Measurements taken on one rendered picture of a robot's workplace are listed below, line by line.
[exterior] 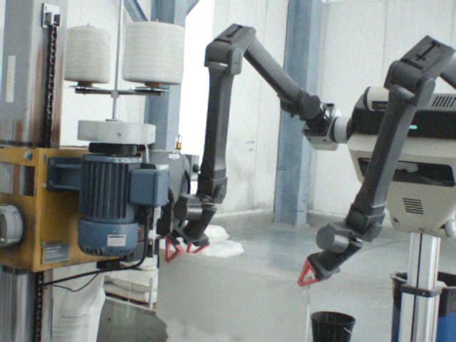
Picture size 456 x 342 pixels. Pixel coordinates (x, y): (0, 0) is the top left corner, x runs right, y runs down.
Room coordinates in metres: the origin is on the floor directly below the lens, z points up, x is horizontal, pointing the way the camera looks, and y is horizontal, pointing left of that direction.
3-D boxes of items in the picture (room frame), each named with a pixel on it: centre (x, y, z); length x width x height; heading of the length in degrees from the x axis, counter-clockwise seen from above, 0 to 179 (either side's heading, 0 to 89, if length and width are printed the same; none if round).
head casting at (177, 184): (2.14, 0.32, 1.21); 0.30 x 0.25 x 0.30; 56
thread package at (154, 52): (1.80, 0.22, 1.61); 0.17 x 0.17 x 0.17
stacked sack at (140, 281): (4.93, 0.48, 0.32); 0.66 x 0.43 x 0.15; 148
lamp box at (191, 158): (2.20, 0.14, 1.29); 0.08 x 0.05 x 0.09; 56
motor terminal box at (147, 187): (1.66, 0.19, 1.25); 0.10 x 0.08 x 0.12; 171
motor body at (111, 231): (1.68, 0.30, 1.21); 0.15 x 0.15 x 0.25
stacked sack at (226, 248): (5.44, 0.16, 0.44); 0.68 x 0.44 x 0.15; 146
